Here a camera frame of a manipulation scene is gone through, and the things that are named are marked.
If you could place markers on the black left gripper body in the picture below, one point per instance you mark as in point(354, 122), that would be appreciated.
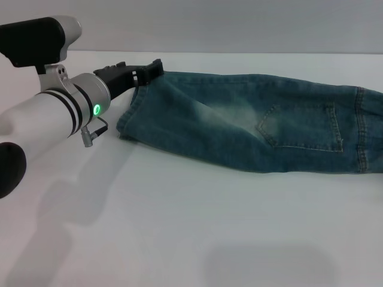
point(118, 79)

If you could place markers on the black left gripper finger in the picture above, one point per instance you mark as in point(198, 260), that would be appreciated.
point(149, 73)

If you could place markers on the blue denim shorts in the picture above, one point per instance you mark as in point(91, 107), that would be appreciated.
point(239, 125)

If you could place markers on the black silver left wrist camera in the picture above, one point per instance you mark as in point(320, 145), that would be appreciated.
point(33, 42)

